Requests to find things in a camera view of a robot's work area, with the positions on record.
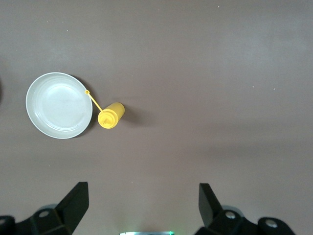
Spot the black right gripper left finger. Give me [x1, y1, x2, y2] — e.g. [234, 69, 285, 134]
[0, 181, 89, 235]

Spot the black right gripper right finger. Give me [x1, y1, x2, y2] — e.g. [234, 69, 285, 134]
[195, 183, 294, 235]

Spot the yellow squeeze bottle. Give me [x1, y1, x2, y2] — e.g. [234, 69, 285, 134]
[84, 89, 126, 129]

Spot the off-white plate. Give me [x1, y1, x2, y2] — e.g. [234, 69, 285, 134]
[25, 71, 94, 140]

